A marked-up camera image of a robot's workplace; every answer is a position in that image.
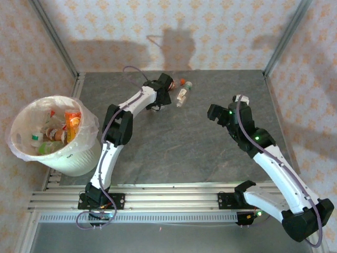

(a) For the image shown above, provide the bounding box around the slotted grey cable duct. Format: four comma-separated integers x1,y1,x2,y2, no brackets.
39,212,239,224

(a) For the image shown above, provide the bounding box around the green cap bottle orange-print label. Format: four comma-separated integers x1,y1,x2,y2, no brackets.
175,81,193,108

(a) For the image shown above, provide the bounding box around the green label bottle white cap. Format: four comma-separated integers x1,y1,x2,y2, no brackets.
38,141,64,155

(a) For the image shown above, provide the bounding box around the aluminium frame leg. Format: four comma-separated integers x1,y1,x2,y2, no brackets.
15,210,40,253

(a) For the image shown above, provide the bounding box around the brown coffee bottle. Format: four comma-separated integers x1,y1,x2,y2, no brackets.
42,128,68,143

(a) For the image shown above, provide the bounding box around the small circuit board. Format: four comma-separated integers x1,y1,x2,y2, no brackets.
88,210,114,221
236,209,272,227

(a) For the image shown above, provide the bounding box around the orange juice bottle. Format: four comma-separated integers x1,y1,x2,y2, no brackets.
64,110,82,144

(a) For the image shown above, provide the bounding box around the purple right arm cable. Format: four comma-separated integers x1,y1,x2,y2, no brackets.
235,94,323,248

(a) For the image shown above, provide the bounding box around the aluminium frame post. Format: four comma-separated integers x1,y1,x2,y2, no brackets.
264,0,314,77
28,0,79,77

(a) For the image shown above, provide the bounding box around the clear bottle orange cap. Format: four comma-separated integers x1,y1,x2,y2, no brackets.
168,78,186,92

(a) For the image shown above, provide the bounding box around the white plastic bin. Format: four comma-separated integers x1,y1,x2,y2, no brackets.
12,96,103,177

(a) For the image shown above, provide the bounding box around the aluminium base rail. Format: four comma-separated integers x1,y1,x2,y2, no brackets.
27,183,290,212

